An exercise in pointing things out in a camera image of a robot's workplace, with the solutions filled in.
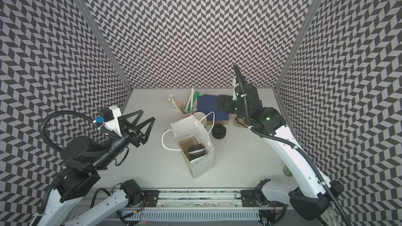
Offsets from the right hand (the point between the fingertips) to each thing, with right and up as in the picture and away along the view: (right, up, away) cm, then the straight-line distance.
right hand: (226, 103), depth 67 cm
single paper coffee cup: (-14, -23, +7) cm, 28 cm away
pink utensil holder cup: (-22, -8, +28) cm, 37 cm away
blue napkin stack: (-9, -1, +37) cm, 38 cm away
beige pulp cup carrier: (-20, -23, +20) cm, 37 cm away
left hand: (-28, -5, -13) cm, 32 cm away
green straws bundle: (-15, +5, +24) cm, 29 cm away
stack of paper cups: (-13, -8, +21) cm, 26 cm away
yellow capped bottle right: (+32, -35, +12) cm, 49 cm away
